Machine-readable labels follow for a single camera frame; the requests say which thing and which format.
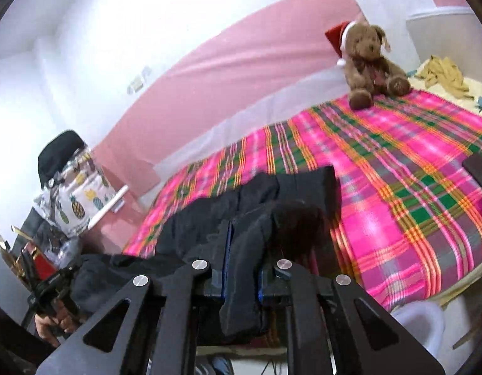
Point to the pink green plaid blanket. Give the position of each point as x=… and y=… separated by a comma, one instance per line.
x=401, y=203

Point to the white plastic stool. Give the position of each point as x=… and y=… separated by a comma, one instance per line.
x=418, y=324

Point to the brown teddy bear, red hat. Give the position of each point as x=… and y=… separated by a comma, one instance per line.
x=367, y=58

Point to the black bag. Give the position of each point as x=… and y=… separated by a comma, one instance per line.
x=59, y=156

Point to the person's left forearm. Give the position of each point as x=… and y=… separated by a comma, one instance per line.
x=18, y=353

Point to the white plastic object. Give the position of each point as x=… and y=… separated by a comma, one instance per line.
x=108, y=207

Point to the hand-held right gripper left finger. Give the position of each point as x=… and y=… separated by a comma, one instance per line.
x=178, y=293

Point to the white wall socket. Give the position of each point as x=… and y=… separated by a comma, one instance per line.
x=136, y=85

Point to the black puffer jacket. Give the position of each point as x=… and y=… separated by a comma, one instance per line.
x=209, y=222

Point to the person's left hand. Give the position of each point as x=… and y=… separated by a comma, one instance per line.
x=49, y=326

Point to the red box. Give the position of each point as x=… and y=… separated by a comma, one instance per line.
x=39, y=263

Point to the black phone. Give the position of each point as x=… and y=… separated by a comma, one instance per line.
x=479, y=174

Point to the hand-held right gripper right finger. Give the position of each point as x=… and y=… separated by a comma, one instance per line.
x=274, y=286

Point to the pale yellow bed sheet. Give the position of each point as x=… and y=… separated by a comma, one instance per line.
x=477, y=86

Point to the pineapple print cloth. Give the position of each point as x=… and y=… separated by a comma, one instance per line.
x=75, y=203

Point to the yellow crumpled cloth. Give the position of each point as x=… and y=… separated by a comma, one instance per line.
x=444, y=72

